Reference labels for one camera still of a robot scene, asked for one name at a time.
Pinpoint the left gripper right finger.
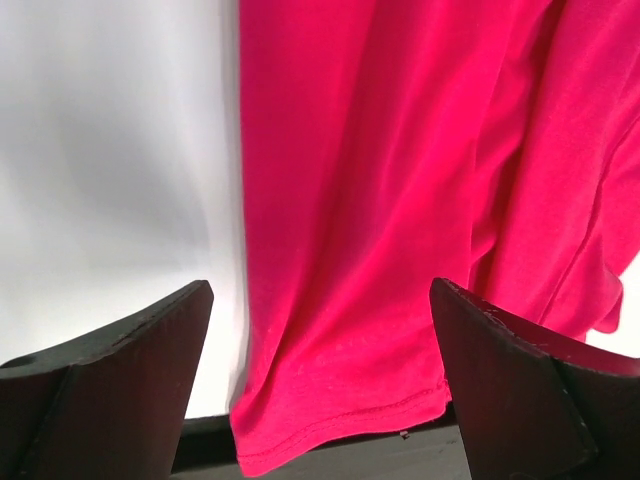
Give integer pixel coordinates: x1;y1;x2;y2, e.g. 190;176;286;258
429;278;639;479

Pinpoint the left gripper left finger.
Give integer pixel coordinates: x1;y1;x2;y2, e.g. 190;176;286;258
1;280;214;479

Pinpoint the pink t shirt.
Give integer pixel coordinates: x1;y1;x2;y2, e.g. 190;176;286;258
231;1;639;477

